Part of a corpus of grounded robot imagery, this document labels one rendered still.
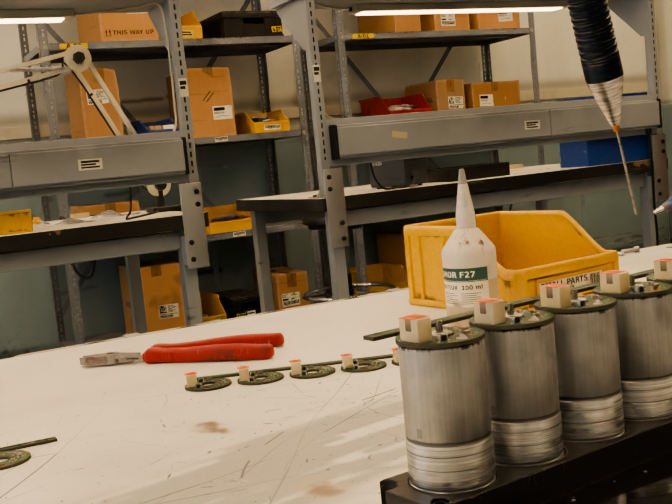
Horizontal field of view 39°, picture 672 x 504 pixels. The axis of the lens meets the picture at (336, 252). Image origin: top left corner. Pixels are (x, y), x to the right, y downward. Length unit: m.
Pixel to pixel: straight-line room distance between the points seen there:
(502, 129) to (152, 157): 1.15
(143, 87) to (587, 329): 4.59
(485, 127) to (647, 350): 2.78
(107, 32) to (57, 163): 1.83
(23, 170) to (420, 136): 1.18
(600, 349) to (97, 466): 0.21
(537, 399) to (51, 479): 0.20
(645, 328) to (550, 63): 5.76
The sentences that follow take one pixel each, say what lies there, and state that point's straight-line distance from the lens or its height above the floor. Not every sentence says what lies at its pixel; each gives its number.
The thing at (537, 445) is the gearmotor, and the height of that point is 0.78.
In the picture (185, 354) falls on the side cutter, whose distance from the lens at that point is 0.59.
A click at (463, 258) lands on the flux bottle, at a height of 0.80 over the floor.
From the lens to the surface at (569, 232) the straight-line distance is 0.72.
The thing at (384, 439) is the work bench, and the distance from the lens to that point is 0.39.
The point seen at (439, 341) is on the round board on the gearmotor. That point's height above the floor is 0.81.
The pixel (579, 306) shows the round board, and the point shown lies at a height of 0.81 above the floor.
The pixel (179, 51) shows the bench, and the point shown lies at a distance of 2.69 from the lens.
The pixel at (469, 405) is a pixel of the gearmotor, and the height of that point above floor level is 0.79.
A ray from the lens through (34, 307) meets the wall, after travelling 4.71.
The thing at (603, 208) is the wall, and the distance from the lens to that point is 6.28.
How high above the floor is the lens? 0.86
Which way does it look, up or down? 6 degrees down
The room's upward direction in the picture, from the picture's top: 6 degrees counter-clockwise
